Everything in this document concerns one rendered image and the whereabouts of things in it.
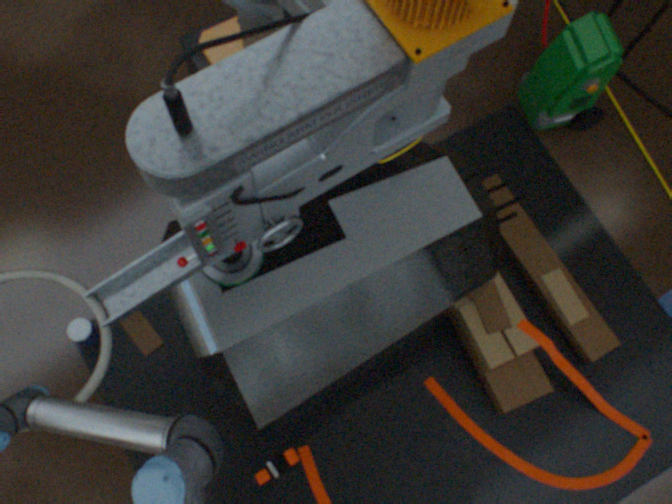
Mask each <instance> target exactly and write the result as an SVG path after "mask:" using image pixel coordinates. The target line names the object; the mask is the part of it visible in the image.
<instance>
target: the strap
mask: <svg viewBox="0 0 672 504"><path fill-rule="evenodd" d="M517 327H518V328H520V329H521V330H522V331H523V332H525V333H526V334H527V335H529V336H530V337H531V338H532V339H534V340H535V341H536V342H537V343H539V344H540V343H541V344H540V345H541V346H542V347H543V348H544V349H545V350H546V351H547V352H548V354H549V355H550V357H551V358H552V360H553V362H554V363H555V364H556V365H557V366H558V367H559V368H560V369H561V370H562V371H563V372H564V373H565V374H566V375H567V376H568V377H569V378H570V379H571V380H572V381H573V382H574V383H575V384H576V385H577V386H578V387H579V388H580V389H581V390H582V391H583V392H584V393H585V394H586V395H587V397H588V398H589V399H590V400H591V401H592V402H593V403H594V404H595V406H596V407H597V408H598V409H599V410H600V411H601V412H602V413H604V414H605V415H606V416H608V417H609V418H610V419H612V420H613V421H615V422H616V423H618V424H619V425H621V426H622V427H624V428H625V429H627V430H628V431H630V432H632V433H633V434H635V435H636V436H638V437H639V438H640V439H639V440H638V441H637V443H636V444H635V445H634V447H633V448H632V449H631V451H630V452H629V454H628V455H627V456H626V457H625V458H624V459H623V460H622V461H621V462H620V463H619V464H618V465H616V466H615V467H613V468H612V469H610V470H608V471H606V472H604V473H601V474H598V475H594V476H590V477H584V478H568V477H562V476H558V475H554V474H551V473H548V472H546V471H543V470H541V469H539V468H537V467H534V466H532V465H531V464H529V463H527V462H525V461H524V460H522V459H521V458H519V457H517V456H516V455H514V454H513V453H512V452H510V451H509V450H507V449H506V448H504V447H503V446H502V445H500V444H499V443H498V442H496V441H495V440H494V439H492V438H491V437H490V436H489V435H487V434H486V433H485V432H484V431H483V430H482V429H480V428H479V427H478V426H477V425H476V424H475V423H474V422H473V421H472V420H471V419H470V418H469V417H468V416H467V415H466V414H465V413H464V412H463V411H462V410H461V409H460V408H459V407H458V406H457V405H456V404H455V402H454V401H453V400H452V399H451V398H450V397H449V396H448V395H447V393H446V392H445V391H444V390H443V389H442V388H441V387H440V386H439V384H438V383H437V382H436V381H435V380H434V379H433V378H432V376H431V377H430V378H429V379H427V380H426V381H425V382H424V384H425V385H426V386H427V387H428V388H429V390H430V391H431V392H432V393H433V394H434V395H435V396H436V397H437V399H438V400H439V401H440V402H441V403H442V404H443V405H444V407H445V408H446V409H447V410H448V411H449V412H450V413H451V415H452V416H453V417H454V418H455V419H456V420H457V421H458V422H459V423H460V424H461V425H462V426H463V427H464V428H465V429H466V430H467V431H468V432H469V433H470V434H472V435H473V436H474V437H475V438H476V439H477V440H478V441H480V442H481V443H482V444H483V445H484V446H486V447H487V448H488V449H490V450H491V451H492V452H493V453H495V454H496V455H498V456H499V457H500V458H502V459H503V460H505V461H506V462H507V463H509V464H510V465H512V466H513V467H515V468H517V469H518V470H520V471H521V472H523V473H525V474H527V475H528V476H530V477H533V478H535V479H537V480H539V481H541V482H544V483H547V484H549V485H553V486H556V487H561V488H566V489H588V488H593V487H598V486H601V485H604V484H607V483H610V482H612V481H614V480H616V479H618V478H620V477H621V476H622V475H624V474H625V473H626V472H628V471H629V470H630V469H631V468H632V467H633V466H634V465H635V463H636V462H637V461H638V459H639V458H640V457H641V455H642V454H643V453H644V451H645V450H646V449H647V447H648V446H649V445H650V443H651V442H652V440H651V439H650V438H649V437H648V436H649V434H650V432H649V431H647V430H646V429H644V428H642V427H641V426H639V425H638V424H636V423H635V422H633V421H631V420H630V419H628V418H627V417H625V416H624V415H622V414H621V413H619V412H618V411H616V410H615V409H614V408H612V407H611V406H610V405H608V404H607V403H606V402H605V401H604V400H603V399H602V398H601V397H600V395H599V394H598V393H597V392H596V391H595V390H594V389H593V388H592V387H591V385H590V384H589V383H588V382H587V381H586V380H585V379H584V378H583V377H582V376H581V375H580V374H579V373H578V372H577V371H576V370H575V369H574V368H573V367H572V366H571V365H570V364H569V363H568V362H567V361H566V360H565V359H564V358H563V357H562V356H561V355H560V353H559V352H558V351H557V350H556V349H555V347H554V345H553V343H552V342H551V341H550V340H549V339H548V338H547V337H546V336H545V335H544V334H542V333H541V332H540V331H539V330H537V329H536V328H535V327H534V326H532V325H531V324H530V323H529V322H527V321H526V320H525V319H522V320H521V321H520V322H519V324H518V325H517ZM298 451H299V454H300V456H301V459H302V462H303V465H304V468H305V470H306V473H307V476H308V479H309V482H310V484H311V487H312V489H313V492H314V494H315V496H316V498H317V500H318V502H319V504H332V503H331V502H330V500H329V498H328V496H327V494H326V492H325V490H324V487H323V485H322V483H321V480H320V477H319V475H318V472H317V469H316V466H315V464H314V461H313V458H312V455H311V453H310V450H309V447H308V445H306V446H304V447H301V448H299V449H298Z"/></svg>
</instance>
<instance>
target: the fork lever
mask: <svg viewBox="0 0 672 504"><path fill-rule="evenodd" d="M192 253H194V250H193V248H192V246H191V244H190V243H189V241H188V239H187V237H186V235H185V233H184V231H181V232H180V233H178V234H177V235H175V236H174V237H172V238H170V239H169V240H167V241H166V242H164V243H163V244H161V245H159V246H158V247H156V248H155V249H153V250H152V251H150V252H148V253H147V254H145V255H144V256H142V257H141V258H139V259H137V260H136V261H134V262H133V263H131V264H130V265H128V266H126V267H125V268H123V269H122V270H120V271H119V272H117V273H115V274H114V275H112V276H111V277H109V278H108V279H106V280H104V281H103V282H101V283H100V284H98V285H97V286H95V287H94V288H92V289H90V290H89V291H87V292H86V293H84V294H83V295H84V297H85V298H88V297H90V296H95V297H96V298H97V299H98V300H99V302H100V303H101V305H102V306H103V308H104V310H105V312H106V314H107V317H108V319H107V320H106V321H104V322H102V323H101V324H100V327H101V328H105V327H107V326H110V327H111V328H112V327H113V326H115V325H116V324H118V323H119V322H121V321H123V320H124V319H126V318H127V317H129V316H130V315H132V314H133V313H135V312H137V311H138V310H140V309H141V308H143V307H144V306H146V305H147V304H149V303H151V302H152V301H154V300H155V299H157V298H158V297H160V296H161V295H163V294H165V293H166V292H168V291H169V290H171V289H172V288H174V287H175V286H177V285H179V284H180V283H182V282H183V281H185V280H186V279H188V278H189V277H191V276H193V275H194V274H196V273H197V272H199V271H200V270H202V269H203V268H205V267H207V266H206V265H205V264H204V263H203V264H201V263H200V261H199V260H198V258H197V257H195V258H194V259H192V260H190V261H188V265H187V266H186V267H184V268H181V267H179V266H178V265H177V259H178V258H179V257H181V256H184V257H187V256H189V255H191V254H192Z"/></svg>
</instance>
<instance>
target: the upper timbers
mask: <svg viewBox="0 0 672 504"><path fill-rule="evenodd" d="M494 281H495V284H496V286H497V289H498V292H499V294H500V297H501V299H502V302H503V304H504V307H505V310H506V312H507V315H508V317H509V320H510V322H511V325H512V328H509V329H505V330H502V331H499V332H495V333H492V334H489V335H488V334H487V332H486V329H485V327H484V324H483V321H482V319H481V316H480V313H479V311H478V308H477V305H476V303H475V300H473V301H471V302H470V303H468V304H467V305H465V306H464V307H462V308H461V309H459V310H458V311H456V312H455V313H454V314H455V316H456V318H457V320H458V322H459V323H460V325H461V327H462V329H463V331H464V333H465V335H466V337H467V338H468V340H469V342H470V344H471V346H472V348H473V350H474V352H475V353H476V355H477V357H478V359H479V361H480V363H481V365H482V367H483V368H484V370H485V372H486V373H488V372H490V371H492V370H494V369H496V368H498V367H500V366H502V365H505V364H507V363H509V362H510V361H512V360H515V359H517V358H519V357H520V356H522V355H524V354H526V353H528V352H530V351H532V350H534V349H536V348H537V347H539V346H540V344H541V343H540V344H539V343H537V342H536V341H535V340H534V339H532V338H531V337H530V336H529V335H527V334H526V333H525V332H523V331H522V330H521V329H520V328H518V327H517V325H518V324H519V322H520V321H521V320H522V319H525V320H526V321H527V319H526V318H525V316H524V314H523V313H522V311H521V309H520V308H519V306H518V304H517V303H516V301H515V299H514V297H513V296H512V294H511V292H510V291H509V289H508V287H507V286H506V284H505V282H504V281H503V279H502V277H501V276H500V274H499V272H497V275H496V277H495V278H494ZM527 322H528V321H527Z"/></svg>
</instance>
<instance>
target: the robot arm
mask: <svg viewBox="0 0 672 504"><path fill-rule="evenodd" d="M24 429H32V430H37V431H39V430H41V431H46V432H51V433H56V434H61V435H65V436H70V437H75V438H80V439H85V440H90V441H94V442H99V443H104V444H109V445H114V446H119V447H123V448H128V449H133V450H138V451H143V452H147V453H152V454H157V455H156V456H155V457H153V458H151V459H150V460H148V461H147V462H146V463H145V464H144V466H143V467H142V468H141V469H140V470H139V471H138V472H137V474H136V475H135V477H134V480H133V483H132V498H133V501H134V504H207V501H206V497H205V493H204V486H205V485H206V484H207V483H208V482H209V481H210V480H211V479H212V478H213V477H214V476H215V475H216V473H217V472H218V470H219V468H220V466H221V463H222V459H223V445H222V442H221V439H220V436H219V434H218V433H217V431H216V429H215V428H214V427H213V426H212V425H211V424H210V423H209V422H208V421H206V420H205V419H203V418H201V417H199V416H196V415H191V414H185V413H183V414H180V415H178V416H177V417H175V418H169V417H164V416H158V415H152V414H147V413H141V412H136V411H130V410H124V409H119V408H113V407H108V406H102V405H96V404H91V403H85V402H80V401H74V400H68V399H63V398H57V397H52V396H50V394H49V393H48V392H47V391H46V390H45V389H43V388H42V387H40V386H36V385H32V386H28V387H26V388H23V389H21V390H19V391H18V392H17V393H15V394H13V395H12V396H10V397H8V398H6V399H5V400H3V401H1V402H0V452H1V451H2V450H3V449H4V448H5V447H6V446H7V445H8V443H9V441H10V438H11V437H12V436H14V435H16V434H17V433H19V432H20V431H22V430H24Z"/></svg>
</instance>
